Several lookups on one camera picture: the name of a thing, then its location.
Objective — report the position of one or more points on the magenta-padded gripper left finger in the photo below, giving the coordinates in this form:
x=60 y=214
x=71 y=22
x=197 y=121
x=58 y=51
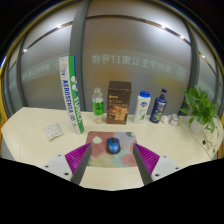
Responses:
x=63 y=165

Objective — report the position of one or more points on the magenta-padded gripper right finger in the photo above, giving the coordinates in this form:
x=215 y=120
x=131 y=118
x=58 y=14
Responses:
x=160 y=165

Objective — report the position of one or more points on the blue and black computer mouse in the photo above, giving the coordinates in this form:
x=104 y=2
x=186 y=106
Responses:
x=113 y=145

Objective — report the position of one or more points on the floral print mouse pad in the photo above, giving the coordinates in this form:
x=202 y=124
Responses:
x=113 y=159

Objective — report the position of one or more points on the small patterned tissue packet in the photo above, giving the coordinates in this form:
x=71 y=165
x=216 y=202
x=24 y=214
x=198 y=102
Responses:
x=54 y=131

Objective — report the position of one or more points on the small white crumpled object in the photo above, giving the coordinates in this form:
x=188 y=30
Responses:
x=164 y=119

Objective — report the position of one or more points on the small white jar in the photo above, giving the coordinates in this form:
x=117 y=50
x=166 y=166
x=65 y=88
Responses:
x=173 y=120

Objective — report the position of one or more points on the dark blue shampoo bottle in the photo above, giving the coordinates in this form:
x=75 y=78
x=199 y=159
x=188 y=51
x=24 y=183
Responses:
x=158 y=108

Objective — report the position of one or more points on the white bottle with blue cap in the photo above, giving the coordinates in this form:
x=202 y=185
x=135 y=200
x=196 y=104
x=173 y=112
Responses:
x=141 y=108

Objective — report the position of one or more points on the clear bottle with green label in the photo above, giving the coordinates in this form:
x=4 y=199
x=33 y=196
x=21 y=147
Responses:
x=98 y=108

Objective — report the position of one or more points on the green and white shuttlecock tube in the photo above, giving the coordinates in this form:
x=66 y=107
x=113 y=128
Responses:
x=71 y=96

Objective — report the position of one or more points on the green plant in white pot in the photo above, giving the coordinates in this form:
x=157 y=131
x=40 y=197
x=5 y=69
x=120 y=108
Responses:
x=200 y=106

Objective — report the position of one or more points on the brown cardboard box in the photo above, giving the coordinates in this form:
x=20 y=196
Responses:
x=118 y=103

